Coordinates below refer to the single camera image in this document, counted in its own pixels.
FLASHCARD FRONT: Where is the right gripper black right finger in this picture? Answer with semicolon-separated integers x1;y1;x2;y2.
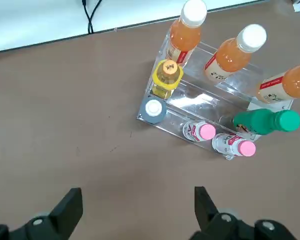
189;186;298;240

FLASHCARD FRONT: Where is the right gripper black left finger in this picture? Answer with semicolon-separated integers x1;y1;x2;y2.
0;187;84;240

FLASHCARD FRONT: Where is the clear acrylic drinks tray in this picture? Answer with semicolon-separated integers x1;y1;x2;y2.
135;23;295;161

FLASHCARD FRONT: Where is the yellow drink bottle orange cap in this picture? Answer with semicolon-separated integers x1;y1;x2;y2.
151;59;185;100

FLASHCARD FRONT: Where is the white bottle pink cap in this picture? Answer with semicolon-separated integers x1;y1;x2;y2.
181;120;217;143
211;132;257;158

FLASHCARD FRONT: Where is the green bottle green cap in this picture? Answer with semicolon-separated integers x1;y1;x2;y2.
232;108;300;136

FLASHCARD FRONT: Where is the grey blue bottle white cap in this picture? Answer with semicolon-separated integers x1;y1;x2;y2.
139;97;167;125

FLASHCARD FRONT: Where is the orange juice bottle white cap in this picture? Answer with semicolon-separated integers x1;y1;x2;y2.
203;23;268;85
165;0;208;66
255;64;300;105

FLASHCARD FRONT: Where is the black cable on white desk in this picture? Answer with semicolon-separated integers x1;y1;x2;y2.
81;0;103;35

